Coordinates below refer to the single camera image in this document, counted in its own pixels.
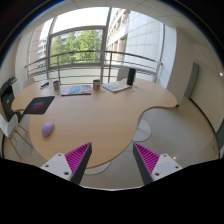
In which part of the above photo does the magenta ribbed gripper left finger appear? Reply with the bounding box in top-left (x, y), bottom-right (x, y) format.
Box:
top-left (41, 142), bottom-right (92, 185)

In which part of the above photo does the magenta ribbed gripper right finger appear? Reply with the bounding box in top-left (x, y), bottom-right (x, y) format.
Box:
top-left (133, 143), bottom-right (182, 185)

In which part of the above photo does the lilac computer mouse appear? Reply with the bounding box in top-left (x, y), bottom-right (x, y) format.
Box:
top-left (42, 122), bottom-right (54, 137)

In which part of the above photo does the black mouse pad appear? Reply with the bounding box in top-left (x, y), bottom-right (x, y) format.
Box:
top-left (24, 96), bottom-right (54, 114)

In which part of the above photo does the white round table base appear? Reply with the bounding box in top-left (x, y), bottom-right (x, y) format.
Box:
top-left (133, 119), bottom-right (151, 141)

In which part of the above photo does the white wooden-legged chair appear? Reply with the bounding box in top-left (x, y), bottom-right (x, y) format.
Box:
top-left (0, 114), bottom-right (32, 155)

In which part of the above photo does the patterned mug left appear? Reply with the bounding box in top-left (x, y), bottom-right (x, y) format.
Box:
top-left (53, 80), bottom-right (60, 92)

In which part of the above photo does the black stapler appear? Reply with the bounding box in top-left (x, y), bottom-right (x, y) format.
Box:
top-left (40, 82), bottom-right (49, 88)

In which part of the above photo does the open white booklet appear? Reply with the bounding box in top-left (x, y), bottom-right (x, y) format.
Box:
top-left (102, 81), bottom-right (129, 92)

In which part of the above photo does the grey door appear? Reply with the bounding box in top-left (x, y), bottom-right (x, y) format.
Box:
top-left (184, 63), bottom-right (199, 99)

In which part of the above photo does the black speaker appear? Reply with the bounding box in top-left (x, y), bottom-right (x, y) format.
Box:
top-left (126, 68), bottom-right (136, 86)

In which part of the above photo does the black printer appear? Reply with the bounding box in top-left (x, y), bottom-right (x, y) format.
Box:
top-left (0, 77), bottom-right (21, 120)

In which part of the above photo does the metal balcony railing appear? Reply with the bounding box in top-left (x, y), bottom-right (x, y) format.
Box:
top-left (25, 50), bottom-right (162, 85)

